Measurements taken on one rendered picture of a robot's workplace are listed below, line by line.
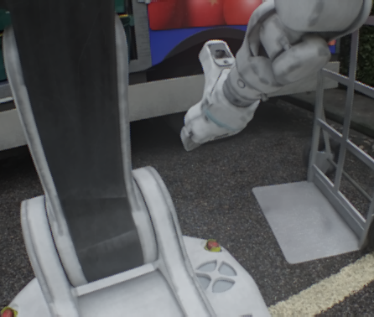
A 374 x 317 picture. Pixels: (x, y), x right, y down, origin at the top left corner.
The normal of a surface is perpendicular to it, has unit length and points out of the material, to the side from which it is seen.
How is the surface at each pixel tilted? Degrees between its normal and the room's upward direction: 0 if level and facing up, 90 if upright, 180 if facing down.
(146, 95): 90
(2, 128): 90
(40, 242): 49
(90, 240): 60
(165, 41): 90
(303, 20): 90
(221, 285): 0
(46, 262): 64
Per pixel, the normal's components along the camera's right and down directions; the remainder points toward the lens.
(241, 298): 0.22, -0.47
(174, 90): 0.37, 0.39
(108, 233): 0.35, -0.12
